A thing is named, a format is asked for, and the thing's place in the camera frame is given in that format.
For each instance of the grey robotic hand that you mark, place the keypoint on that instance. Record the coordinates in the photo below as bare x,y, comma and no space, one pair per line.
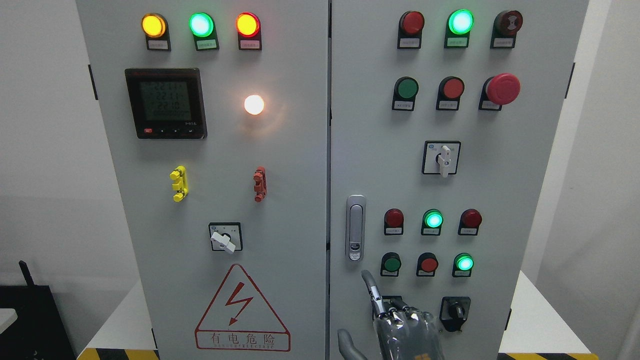
403,332

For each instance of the silver door latch handle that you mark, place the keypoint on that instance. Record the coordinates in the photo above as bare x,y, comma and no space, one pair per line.
355,226

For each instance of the grey cabinet door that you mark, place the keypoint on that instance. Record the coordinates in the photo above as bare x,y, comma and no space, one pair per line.
284,236
378,152

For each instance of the green push button lower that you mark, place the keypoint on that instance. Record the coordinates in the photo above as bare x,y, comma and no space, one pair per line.
390,264

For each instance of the green push button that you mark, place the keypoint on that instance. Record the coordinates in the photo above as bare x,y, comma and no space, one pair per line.
390,264
404,94

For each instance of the red push button lower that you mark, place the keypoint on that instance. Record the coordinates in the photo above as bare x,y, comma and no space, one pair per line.
426,265

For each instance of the red push button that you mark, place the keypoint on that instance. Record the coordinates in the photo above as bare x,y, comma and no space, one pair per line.
450,91
426,265

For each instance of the green lit indicator lower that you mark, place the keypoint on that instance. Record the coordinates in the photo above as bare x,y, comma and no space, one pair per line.
462,265

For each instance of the green lit indicator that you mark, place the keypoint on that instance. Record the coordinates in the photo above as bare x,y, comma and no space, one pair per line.
462,265
432,222
458,28

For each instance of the dark red indicator middle left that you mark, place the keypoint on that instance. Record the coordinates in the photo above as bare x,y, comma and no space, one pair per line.
393,222

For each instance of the green lit indicator middle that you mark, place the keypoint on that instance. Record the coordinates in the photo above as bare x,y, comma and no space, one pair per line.
432,222

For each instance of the dark red indicator middle right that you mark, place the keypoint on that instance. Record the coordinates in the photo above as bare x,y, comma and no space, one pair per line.
469,222

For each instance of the red electric hazard warning sticker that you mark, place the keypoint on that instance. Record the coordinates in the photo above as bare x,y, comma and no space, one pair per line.
239,317

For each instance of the red terminal connector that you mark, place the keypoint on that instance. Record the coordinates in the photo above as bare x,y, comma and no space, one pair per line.
260,188

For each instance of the green push button upper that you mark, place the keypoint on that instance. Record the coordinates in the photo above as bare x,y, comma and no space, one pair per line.
404,94

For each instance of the red push button upper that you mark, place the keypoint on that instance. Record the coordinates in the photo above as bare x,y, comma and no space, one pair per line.
450,91

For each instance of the red emergency stop mushroom button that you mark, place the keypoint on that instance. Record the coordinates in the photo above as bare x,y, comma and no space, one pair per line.
499,90

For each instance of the white glowing indicator light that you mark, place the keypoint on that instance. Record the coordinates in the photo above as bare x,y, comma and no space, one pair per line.
254,105

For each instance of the yellow terminal connector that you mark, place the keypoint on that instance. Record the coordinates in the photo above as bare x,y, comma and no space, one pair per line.
180,183

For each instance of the dark red indicator top row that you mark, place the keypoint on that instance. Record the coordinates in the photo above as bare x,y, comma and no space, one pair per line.
410,27

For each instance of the green lit indicator top right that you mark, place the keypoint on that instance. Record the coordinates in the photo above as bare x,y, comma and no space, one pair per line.
458,28

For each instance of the dark red buzzer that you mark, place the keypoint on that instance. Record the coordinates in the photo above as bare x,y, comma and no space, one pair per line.
505,28

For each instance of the black digital power meter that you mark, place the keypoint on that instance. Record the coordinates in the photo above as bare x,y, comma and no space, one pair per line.
167,103

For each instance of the red-orange indicator light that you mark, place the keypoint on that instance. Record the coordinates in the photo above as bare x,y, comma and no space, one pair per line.
249,30

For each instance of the black box with antenna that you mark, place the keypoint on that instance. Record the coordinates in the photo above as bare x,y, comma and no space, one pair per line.
38,332

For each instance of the green indicator light top left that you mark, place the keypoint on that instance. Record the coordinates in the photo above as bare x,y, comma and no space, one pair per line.
204,32

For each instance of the yellow indicator light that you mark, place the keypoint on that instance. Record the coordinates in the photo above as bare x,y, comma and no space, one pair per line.
156,32

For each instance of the black selector knob switch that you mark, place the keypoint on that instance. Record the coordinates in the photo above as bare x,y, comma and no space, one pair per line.
454,312

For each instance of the white rotary switch upper right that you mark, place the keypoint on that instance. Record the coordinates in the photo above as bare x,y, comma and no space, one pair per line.
441,157

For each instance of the white rotary switch left door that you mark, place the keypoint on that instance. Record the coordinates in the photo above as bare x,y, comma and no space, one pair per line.
226,237

